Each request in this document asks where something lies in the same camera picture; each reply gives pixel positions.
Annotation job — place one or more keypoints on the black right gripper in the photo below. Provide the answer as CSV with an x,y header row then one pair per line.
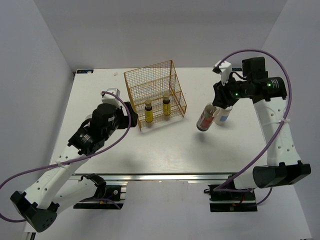
x,y
221,99

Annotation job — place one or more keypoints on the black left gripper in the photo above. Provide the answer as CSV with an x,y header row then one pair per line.
x,y
125,119

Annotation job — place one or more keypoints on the white bead jar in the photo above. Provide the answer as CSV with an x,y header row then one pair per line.
x,y
222,115

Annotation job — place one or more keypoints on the yellow label bottle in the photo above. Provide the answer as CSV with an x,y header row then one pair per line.
x,y
148,111
166,104

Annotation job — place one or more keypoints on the red label sauce bottle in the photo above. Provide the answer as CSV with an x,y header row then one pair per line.
x,y
206,118

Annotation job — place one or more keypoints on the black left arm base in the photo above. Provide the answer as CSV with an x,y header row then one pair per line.
x,y
108,196

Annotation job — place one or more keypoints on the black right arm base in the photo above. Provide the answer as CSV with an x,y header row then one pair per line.
x,y
230,202

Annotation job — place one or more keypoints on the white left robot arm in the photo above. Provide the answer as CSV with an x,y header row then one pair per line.
x,y
41,203

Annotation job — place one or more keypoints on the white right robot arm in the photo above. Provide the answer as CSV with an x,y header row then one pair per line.
x,y
279,163

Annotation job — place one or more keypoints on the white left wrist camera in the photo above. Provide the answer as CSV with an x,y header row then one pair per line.
x,y
109,97

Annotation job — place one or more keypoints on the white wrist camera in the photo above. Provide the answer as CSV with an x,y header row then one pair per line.
x,y
224,69
109,97

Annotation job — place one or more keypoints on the yellow wire basket rack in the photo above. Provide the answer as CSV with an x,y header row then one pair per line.
x,y
150,83

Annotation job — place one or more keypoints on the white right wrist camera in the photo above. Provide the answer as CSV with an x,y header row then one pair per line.
x,y
224,69

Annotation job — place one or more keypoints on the aluminium front rail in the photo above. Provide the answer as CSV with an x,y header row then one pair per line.
x,y
166,177

